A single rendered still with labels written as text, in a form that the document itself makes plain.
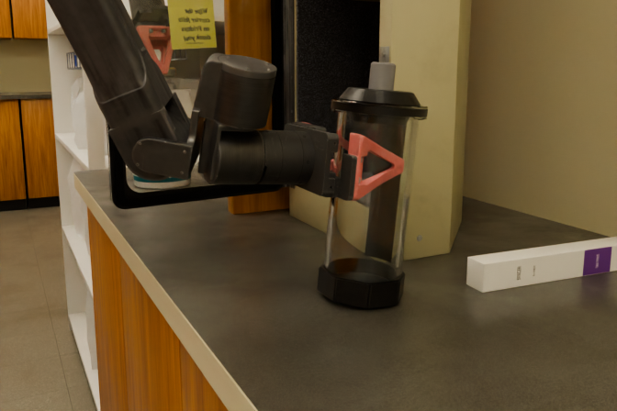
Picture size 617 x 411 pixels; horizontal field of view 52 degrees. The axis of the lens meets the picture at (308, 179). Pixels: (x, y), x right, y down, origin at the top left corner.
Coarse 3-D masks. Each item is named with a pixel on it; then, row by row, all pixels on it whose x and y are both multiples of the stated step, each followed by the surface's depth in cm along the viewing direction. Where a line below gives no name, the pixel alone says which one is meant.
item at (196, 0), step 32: (128, 0) 93; (160, 0) 95; (192, 0) 98; (224, 0) 101; (256, 0) 104; (160, 32) 96; (192, 32) 99; (224, 32) 101; (256, 32) 104; (160, 64) 97; (192, 64) 99; (192, 96) 100
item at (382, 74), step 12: (372, 72) 69; (384, 72) 69; (372, 84) 69; (384, 84) 69; (348, 96) 68; (360, 96) 67; (372, 96) 67; (384, 96) 66; (396, 96) 67; (408, 96) 68
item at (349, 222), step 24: (360, 120) 67; (384, 120) 66; (408, 120) 67; (384, 144) 67; (408, 144) 68; (336, 168) 70; (384, 168) 67; (408, 168) 69; (384, 192) 68; (408, 192) 70; (336, 216) 70; (360, 216) 68; (384, 216) 68; (408, 216) 72; (336, 240) 70; (360, 240) 69; (384, 240) 69; (336, 264) 70; (360, 264) 69; (384, 264) 69
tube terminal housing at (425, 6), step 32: (384, 0) 82; (416, 0) 82; (448, 0) 84; (384, 32) 83; (416, 32) 83; (448, 32) 85; (416, 64) 84; (448, 64) 86; (416, 96) 84; (448, 96) 87; (448, 128) 88; (416, 160) 86; (448, 160) 89; (416, 192) 87; (448, 192) 90; (320, 224) 104; (416, 224) 88; (448, 224) 91; (416, 256) 89
